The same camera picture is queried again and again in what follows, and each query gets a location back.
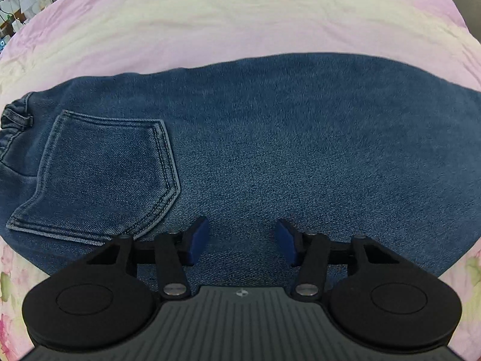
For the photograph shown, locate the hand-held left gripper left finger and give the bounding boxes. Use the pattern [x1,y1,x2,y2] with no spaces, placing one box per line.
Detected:
[77,216,210,299]

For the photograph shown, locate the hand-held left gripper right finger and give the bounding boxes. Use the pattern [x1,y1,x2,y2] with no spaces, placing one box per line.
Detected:
[275,218,404,299]

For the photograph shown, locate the blue denim pants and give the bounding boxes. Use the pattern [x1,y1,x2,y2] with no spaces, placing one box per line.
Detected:
[0,52,481,294]

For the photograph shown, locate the pink bed blanket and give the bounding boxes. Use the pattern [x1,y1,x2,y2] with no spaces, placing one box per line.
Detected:
[0,0,481,350]

